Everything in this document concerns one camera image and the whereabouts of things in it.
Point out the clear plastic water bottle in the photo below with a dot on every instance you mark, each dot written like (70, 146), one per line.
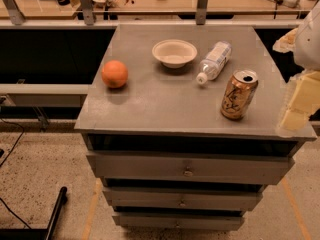
(211, 66)

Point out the grey drawer cabinet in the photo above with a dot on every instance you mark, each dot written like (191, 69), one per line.
(164, 152)

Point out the black metal stand leg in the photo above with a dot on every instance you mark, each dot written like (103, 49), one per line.
(38, 234)

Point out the orange fruit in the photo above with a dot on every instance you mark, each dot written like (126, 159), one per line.
(114, 74)

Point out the white paper bowl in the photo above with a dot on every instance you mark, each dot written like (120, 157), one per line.
(174, 53)

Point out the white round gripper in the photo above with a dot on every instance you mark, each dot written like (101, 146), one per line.
(309, 45)

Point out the orange soda can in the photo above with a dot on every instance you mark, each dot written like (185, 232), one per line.
(239, 93)

